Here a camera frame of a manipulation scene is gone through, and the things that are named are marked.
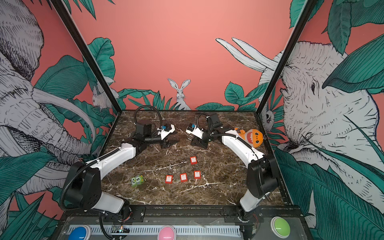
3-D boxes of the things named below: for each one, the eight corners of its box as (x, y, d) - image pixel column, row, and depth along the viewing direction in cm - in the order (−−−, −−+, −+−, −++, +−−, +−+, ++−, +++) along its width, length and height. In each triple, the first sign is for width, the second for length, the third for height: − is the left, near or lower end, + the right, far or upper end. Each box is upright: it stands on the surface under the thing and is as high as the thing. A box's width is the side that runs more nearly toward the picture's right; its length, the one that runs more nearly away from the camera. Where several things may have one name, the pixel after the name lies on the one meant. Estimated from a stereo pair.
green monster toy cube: (132, 186, 85) (131, 185, 83) (132, 177, 88) (131, 176, 86) (143, 183, 86) (143, 182, 84) (143, 174, 89) (142, 173, 88)
